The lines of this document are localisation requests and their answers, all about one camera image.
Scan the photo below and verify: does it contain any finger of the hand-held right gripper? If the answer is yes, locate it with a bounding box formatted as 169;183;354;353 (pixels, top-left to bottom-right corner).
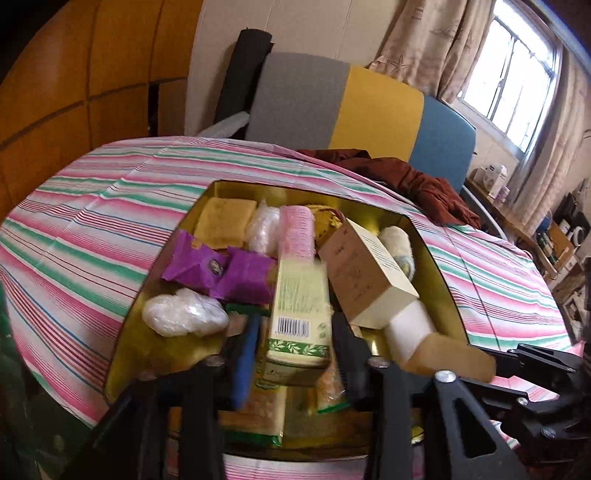
455;375;568;444
485;342;585;388

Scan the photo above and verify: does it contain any wooden cabinet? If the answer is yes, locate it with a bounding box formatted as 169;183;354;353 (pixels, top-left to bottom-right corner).
0;0;204;217

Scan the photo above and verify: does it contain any beige starfish curtain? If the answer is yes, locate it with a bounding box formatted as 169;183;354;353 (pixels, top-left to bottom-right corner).
367;0;497;104

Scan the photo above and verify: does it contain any green yellow carton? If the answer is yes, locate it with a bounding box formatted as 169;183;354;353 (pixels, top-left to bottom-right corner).
263;257;334;370

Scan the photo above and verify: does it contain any purple snack packet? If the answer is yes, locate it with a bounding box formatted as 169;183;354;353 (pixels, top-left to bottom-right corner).
161;231;229;289
215;247;278;305

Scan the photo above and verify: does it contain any cream cardboard box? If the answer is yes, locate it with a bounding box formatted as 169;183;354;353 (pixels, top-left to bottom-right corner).
318;217;421;329

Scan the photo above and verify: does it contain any cream towel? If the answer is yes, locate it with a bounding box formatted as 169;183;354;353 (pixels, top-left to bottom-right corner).
379;225;416;282

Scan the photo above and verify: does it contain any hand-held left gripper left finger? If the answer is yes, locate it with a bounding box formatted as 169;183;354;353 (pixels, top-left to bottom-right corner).
60;314;264;480

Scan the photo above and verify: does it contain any yellow knitted scrubber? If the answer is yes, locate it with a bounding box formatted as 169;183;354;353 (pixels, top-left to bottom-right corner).
311;205;347;241

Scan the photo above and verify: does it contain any white plastic-wrapped ball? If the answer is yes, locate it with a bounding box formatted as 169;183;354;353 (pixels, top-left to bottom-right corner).
245;200;282;254
142;288;229;337

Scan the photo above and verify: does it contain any white foam-wrapped armrest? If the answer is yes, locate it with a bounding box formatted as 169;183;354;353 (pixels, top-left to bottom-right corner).
196;111;252;139

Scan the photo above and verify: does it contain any black appliance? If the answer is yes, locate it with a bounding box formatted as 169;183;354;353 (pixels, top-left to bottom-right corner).
554;194;591;250

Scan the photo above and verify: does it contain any barred window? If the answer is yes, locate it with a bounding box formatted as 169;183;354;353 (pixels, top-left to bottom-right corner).
457;4;564;153

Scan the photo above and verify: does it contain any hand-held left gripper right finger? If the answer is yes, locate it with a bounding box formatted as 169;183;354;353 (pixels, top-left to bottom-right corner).
330;311;532;480

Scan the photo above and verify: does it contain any biscuit packet with green ends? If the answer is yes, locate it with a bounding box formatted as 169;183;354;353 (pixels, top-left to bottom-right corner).
217;302;289;448

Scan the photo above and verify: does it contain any pink green striped tablecloth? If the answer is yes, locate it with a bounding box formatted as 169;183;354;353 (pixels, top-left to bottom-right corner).
0;134;573;480

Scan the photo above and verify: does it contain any rust brown cloth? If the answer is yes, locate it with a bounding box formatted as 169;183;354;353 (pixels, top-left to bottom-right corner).
295;148;483;229

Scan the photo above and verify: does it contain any white carton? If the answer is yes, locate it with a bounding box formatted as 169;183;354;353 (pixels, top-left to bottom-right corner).
475;164;509;199

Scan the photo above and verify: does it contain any grey yellow blue sofa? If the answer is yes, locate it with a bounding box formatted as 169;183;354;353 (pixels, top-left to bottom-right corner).
245;52;477;195

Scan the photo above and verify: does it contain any gold tin box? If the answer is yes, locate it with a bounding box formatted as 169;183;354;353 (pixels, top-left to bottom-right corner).
102;180;472;457

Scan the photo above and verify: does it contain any yellow soap bar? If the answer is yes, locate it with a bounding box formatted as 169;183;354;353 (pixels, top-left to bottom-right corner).
193;198;257;250

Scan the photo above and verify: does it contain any wooden side desk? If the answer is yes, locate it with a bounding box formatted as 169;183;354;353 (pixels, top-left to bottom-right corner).
466;178;555;259

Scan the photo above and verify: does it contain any pink ribbed roll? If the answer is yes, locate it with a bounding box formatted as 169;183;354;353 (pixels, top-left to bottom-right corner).
277;205;317;261

